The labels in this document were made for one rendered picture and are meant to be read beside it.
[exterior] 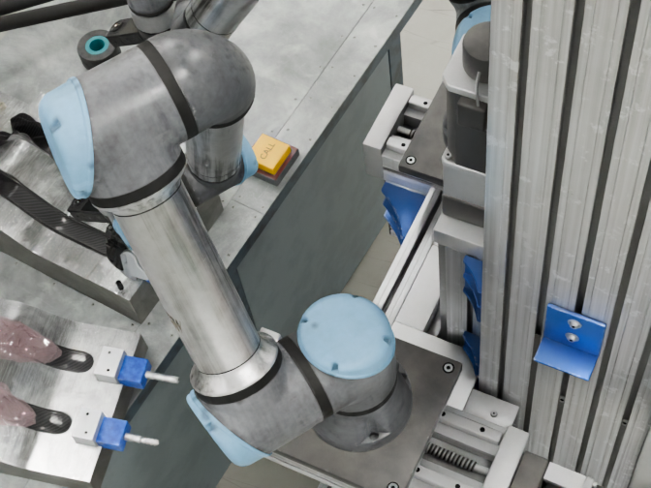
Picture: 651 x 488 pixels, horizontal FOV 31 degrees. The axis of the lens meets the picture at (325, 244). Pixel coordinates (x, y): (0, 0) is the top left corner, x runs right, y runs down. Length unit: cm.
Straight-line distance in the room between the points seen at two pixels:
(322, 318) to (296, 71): 91
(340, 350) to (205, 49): 41
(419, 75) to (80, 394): 165
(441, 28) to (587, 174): 220
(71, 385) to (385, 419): 59
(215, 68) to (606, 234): 45
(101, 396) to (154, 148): 76
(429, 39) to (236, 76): 209
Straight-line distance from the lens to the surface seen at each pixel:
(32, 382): 198
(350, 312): 148
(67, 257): 205
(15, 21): 241
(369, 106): 252
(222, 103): 129
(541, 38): 108
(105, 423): 191
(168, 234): 132
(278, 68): 231
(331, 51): 232
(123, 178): 127
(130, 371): 194
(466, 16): 177
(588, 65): 108
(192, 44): 128
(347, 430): 160
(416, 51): 334
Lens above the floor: 257
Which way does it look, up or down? 59 degrees down
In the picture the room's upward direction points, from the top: 11 degrees counter-clockwise
